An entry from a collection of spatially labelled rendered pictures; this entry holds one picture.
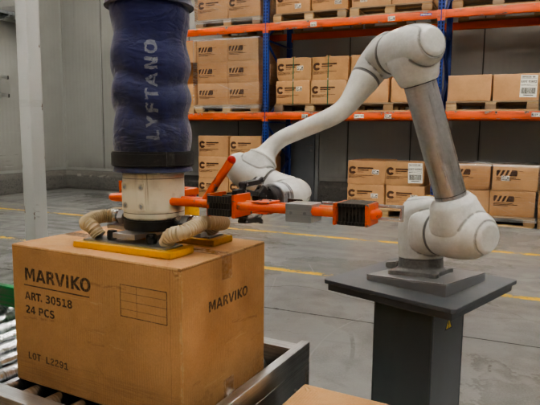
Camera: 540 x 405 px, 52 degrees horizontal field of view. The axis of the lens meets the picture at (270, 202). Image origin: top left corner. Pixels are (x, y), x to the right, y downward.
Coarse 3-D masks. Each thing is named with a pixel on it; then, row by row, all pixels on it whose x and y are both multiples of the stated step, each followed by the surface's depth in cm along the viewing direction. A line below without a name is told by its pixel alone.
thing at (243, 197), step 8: (216, 192) 146; (224, 192) 149; (248, 192) 146; (208, 200) 142; (216, 200) 141; (224, 200) 139; (232, 200) 139; (240, 200) 142; (208, 208) 142; (216, 208) 142; (224, 208) 141; (232, 208) 140; (224, 216) 140; (232, 216) 140; (240, 216) 142
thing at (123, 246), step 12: (84, 240) 153; (96, 240) 151; (108, 240) 151; (120, 240) 151; (132, 240) 151; (144, 240) 151; (156, 240) 146; (120, 252) 145; (132, 252) 143; (144, 252) 141; (156, 252) 139; (168, 252) 138; (180, 252) 141; (192, 252) 146
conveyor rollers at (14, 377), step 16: (0, 320) 215; (0, 336) 196; (0, 352) 185; (16, 352) 182; (0, 368) 175; (16, 368) 171; (16, 384) 160; (32, 384) 165; (64, 400) 153; (80, 400) 149
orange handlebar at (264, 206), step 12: (120, 192) 165; (192, 192) 178; (180, 204) 149; (192, 204) 147; (204, 204) 145; (240, 204) 140; (252, 204) 138; (264, 204) 137; (276, 204) 135; (324, 216) 130; (372, 216) 124
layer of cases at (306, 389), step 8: (296, 392) 156; (304, 392) 156; (312, 392) 156; (320, 392) 156; (328, 392) 156; (336, 392) 157; (288, 400) 152; (296, 400) 152; (304, 400) 152; (312, 400) 152; (320, 400) 152; (328, 400) 152; (336, 400) 152; (344, 400) 152; (352, 400) 152; (360, 400) 152; (368, 400) 152
